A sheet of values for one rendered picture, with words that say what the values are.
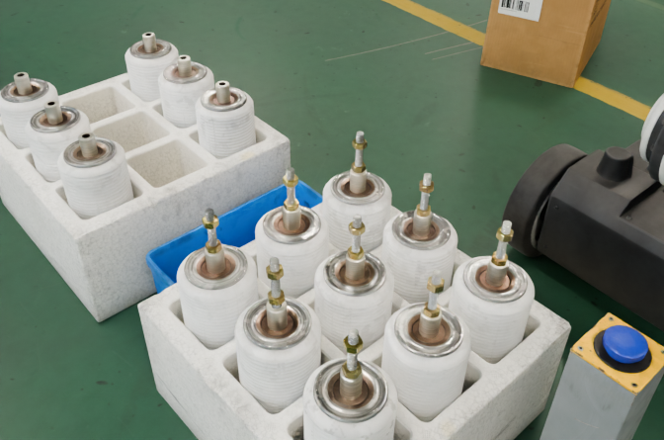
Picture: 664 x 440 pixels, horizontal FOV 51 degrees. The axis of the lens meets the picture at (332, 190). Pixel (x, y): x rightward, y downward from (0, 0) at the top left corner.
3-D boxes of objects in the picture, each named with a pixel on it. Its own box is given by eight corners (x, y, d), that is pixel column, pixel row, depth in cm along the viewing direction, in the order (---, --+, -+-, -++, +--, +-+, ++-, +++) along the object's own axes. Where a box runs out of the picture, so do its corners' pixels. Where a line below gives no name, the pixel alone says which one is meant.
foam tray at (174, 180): (181, 132, 153) (170, 56, 142) (292, 220, 130) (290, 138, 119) (3, 205, 132) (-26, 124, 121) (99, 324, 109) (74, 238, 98)
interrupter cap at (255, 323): (261, 363, 73) (261, 358, 73) (232, 315, 78) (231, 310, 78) (323, 335, 76) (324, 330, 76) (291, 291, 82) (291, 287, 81)
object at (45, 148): (93, 185, 126) (71, 98, 115) (118, 211, 120) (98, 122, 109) (41, 207, 121) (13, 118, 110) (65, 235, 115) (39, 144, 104)
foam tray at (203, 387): (353, 264, 121) (357, 181, 110) (544, 409, 98) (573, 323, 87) (156, 390, 100) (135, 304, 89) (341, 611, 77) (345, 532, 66)
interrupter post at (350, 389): (352, 406, 69) (353, 386, 67) (333, 393, 70) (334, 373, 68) (367, 391, 71) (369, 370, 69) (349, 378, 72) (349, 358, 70)
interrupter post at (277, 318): (273, 336, 76) (271, 315, 74) (263, 321, 78) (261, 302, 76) (291, 328, 77) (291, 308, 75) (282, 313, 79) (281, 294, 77)
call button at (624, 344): (613, 330, 69) (618, 316, 68) (650, 355, 67) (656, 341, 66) (591, 352, 67) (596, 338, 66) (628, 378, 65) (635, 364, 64)
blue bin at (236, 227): (297, 228, 128) (296, 176, 120) (337, 260, 121) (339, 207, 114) (152, 308, 112) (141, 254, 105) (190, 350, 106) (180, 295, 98)
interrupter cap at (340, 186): (318, 191, 97) (318, 187, 96) (354, 167, 101) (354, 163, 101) (361, 215, 93) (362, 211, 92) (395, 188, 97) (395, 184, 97)
